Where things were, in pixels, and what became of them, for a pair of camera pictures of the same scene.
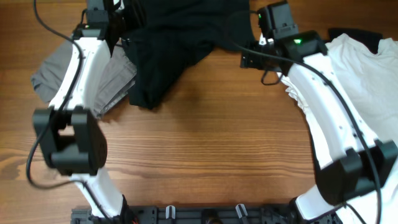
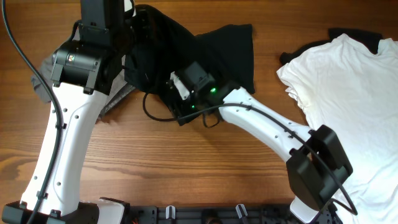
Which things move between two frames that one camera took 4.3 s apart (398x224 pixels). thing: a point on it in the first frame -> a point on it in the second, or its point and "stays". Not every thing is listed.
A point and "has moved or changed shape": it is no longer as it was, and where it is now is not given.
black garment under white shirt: x=368 y=39 stays
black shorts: x=163 y=37 has moved or changed shape
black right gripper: x=249 y=60 -> x=180 y=108
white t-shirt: x=371 y=69 stays
